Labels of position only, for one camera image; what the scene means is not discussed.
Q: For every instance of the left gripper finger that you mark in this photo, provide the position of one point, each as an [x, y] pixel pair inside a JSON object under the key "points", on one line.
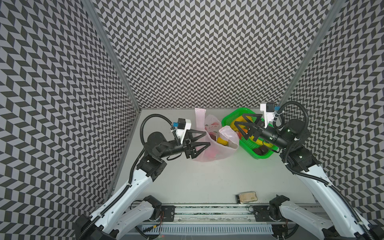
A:
{"points": [[194, 135], [194, 149]]}

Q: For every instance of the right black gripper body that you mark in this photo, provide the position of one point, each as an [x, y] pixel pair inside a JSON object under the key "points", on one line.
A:
{"points": [[259, 130]]}

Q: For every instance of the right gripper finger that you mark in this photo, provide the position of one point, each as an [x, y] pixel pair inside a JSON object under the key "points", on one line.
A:
{"points": [[247, 130], [250, 120]]}

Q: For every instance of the green plastic basket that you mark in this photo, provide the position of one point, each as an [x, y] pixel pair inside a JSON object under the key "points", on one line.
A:
{"points": [[249, 145]]}

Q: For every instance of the pink printed plastic bag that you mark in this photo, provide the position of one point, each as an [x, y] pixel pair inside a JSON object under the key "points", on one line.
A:
{"points": [[216, 151]]}

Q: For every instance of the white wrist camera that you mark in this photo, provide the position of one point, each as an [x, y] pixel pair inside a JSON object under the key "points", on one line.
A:
{"points": [[181, 126], [268, 110]]}

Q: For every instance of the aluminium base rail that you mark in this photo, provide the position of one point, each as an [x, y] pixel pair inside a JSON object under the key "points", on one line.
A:
{"points": [[216, 219]]}

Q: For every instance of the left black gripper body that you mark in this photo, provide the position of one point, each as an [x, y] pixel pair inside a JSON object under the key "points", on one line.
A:
{"points": [[185, 147]]}

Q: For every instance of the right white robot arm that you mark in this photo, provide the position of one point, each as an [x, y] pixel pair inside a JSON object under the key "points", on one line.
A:
{"points": [[344, 222]]}

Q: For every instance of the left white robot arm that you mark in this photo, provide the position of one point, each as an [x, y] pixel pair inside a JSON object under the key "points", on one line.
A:
{"points": [[132, 186]]}

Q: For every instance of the yellow fake lemon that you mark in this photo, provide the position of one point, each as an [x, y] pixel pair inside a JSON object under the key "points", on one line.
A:
{"points": [[222, 141]]}

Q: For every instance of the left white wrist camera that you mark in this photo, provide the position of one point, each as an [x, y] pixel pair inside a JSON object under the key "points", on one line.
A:
{"points": [[181, 126]]}

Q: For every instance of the tan sponge in wrapper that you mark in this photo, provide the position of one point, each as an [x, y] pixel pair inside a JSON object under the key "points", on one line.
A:
{"points": [[246, 197]]}

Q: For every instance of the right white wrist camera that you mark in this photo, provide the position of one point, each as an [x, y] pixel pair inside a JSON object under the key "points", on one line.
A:
{"points": [[268, 110]]}

